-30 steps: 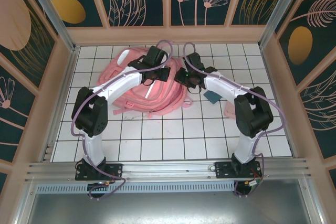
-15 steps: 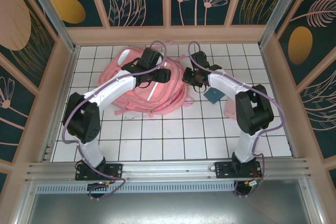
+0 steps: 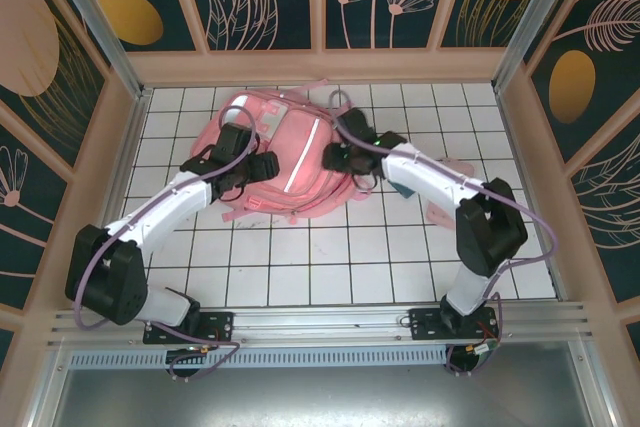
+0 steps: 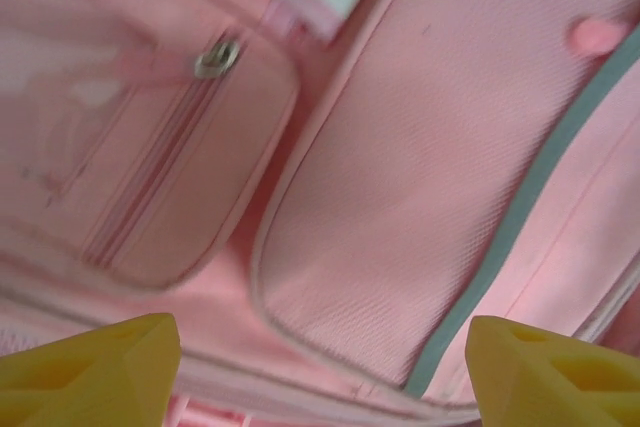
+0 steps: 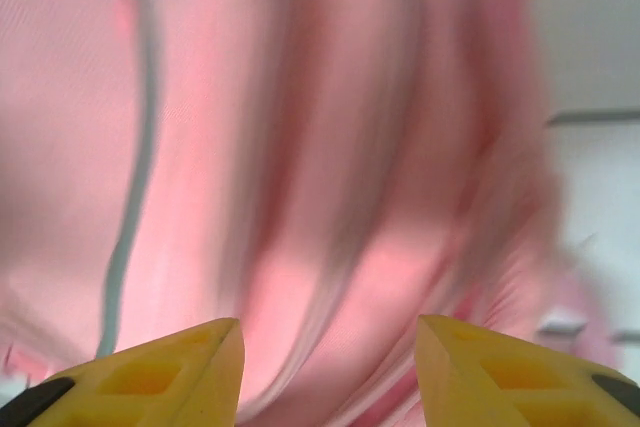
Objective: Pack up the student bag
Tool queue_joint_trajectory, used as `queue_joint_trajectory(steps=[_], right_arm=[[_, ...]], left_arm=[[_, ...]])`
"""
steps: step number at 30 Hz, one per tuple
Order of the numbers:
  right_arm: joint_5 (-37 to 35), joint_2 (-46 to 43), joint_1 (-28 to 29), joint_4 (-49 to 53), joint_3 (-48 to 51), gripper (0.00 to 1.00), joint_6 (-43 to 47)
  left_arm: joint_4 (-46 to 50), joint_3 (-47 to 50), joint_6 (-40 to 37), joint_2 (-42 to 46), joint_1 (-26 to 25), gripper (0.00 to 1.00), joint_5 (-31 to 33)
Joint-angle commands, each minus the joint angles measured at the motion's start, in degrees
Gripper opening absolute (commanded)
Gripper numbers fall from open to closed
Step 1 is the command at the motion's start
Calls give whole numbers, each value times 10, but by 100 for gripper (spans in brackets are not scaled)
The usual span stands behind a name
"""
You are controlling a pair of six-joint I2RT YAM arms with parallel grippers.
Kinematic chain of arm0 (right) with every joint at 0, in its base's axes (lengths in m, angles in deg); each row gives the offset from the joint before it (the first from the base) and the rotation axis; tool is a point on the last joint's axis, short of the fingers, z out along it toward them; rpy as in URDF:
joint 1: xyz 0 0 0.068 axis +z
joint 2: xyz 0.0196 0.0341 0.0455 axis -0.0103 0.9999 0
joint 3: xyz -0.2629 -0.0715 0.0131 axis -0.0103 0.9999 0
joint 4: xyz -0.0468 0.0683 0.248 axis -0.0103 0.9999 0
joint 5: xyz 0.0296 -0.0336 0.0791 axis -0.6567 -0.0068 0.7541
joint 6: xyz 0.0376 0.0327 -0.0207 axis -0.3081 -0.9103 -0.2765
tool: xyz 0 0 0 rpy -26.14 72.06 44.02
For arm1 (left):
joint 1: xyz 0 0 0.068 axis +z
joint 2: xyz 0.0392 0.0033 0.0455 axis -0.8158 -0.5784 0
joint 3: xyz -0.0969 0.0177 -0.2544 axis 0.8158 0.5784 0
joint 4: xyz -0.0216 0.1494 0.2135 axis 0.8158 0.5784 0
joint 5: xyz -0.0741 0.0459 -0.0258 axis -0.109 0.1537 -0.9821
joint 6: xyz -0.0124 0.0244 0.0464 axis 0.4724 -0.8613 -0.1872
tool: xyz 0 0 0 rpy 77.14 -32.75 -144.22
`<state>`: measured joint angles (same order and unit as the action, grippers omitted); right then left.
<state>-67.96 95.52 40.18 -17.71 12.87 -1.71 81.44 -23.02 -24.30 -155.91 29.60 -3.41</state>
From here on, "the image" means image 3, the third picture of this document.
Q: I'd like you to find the pink student backpack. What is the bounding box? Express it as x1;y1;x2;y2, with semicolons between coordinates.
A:
192;78;375;224

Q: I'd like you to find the pink pencil case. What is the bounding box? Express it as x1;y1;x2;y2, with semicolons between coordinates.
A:
424;156;477;231

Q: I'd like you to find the vented metal strip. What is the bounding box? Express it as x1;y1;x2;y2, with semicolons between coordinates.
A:
67;348;450;371

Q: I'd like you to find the grey metal sheet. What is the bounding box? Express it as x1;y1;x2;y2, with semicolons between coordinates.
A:
29;366;617;427

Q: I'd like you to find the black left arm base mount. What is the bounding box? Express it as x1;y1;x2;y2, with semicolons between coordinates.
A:
143;295;235;346

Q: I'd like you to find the aluminium mounting rail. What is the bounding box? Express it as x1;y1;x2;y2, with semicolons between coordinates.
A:
47;300;597;349

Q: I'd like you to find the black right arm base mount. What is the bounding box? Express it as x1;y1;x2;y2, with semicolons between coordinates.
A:
408;302;501;344

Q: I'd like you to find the aluminium corner post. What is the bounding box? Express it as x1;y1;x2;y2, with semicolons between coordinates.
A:
492;0;571;93
42;0;152;99

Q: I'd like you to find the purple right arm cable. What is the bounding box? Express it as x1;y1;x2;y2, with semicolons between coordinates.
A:
327;89;559;377

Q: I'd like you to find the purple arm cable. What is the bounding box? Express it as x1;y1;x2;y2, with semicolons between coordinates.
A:
327;89;559;377
72;105;261;384

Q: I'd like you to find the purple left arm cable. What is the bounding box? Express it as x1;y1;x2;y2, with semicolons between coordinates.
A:
72;105;261;384

